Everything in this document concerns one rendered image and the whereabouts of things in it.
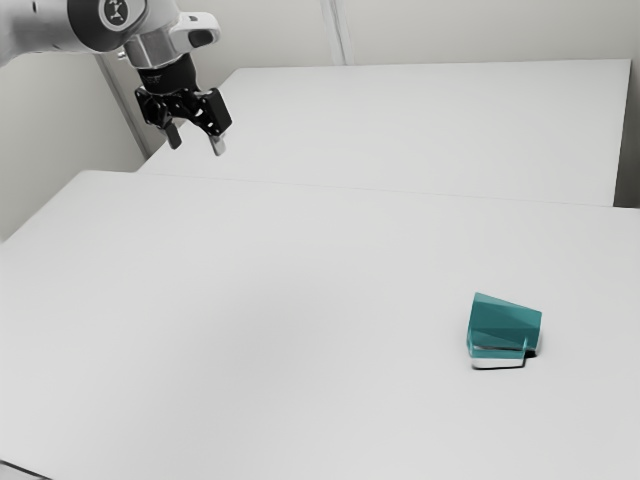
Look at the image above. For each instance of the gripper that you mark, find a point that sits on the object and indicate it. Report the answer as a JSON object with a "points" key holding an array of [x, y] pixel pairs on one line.
{"points": [[167, 80]]}

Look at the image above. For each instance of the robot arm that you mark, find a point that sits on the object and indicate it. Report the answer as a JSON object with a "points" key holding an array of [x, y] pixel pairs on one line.
{"points": [[85, 25]]}

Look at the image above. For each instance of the teal faceted mug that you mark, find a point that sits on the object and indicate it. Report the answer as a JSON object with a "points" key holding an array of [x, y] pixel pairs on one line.
{"points": [[502, 325]]}

